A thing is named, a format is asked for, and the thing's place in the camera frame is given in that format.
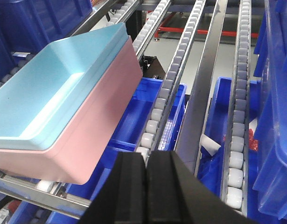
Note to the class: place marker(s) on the light blue plastic box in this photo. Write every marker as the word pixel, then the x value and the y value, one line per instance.
pixel 38 101

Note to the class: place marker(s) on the blue bin lower shelf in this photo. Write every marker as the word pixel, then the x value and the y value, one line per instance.
pixel 125 138

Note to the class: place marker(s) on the pink plastic box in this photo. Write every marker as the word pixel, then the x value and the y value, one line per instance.
pixel 75 153

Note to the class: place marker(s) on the stainless steel shelf rack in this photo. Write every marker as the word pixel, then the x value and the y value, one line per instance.
pixel 40 192

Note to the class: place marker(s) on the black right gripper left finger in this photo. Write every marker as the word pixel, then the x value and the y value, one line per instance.
pixel 122 199

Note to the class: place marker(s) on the blue bin lower right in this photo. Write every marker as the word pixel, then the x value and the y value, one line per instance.
pixel 267 177

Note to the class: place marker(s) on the blue bin upper left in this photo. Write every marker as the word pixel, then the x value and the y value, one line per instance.
pixel 29 25

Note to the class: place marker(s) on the blue bin upper right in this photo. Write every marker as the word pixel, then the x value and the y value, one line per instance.
pixel 271 67

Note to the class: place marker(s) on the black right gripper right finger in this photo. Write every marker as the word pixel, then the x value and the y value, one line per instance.
pixel 175 196

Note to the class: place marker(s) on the white roller conveyor track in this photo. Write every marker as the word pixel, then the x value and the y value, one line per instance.
pixel 160 110

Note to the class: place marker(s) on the white roller track right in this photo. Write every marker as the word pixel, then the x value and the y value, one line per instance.
pixel 234 184

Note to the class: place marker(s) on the blue bin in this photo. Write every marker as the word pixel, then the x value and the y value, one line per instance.
pixel 267 177
pixel 271 67
pixel 29 25

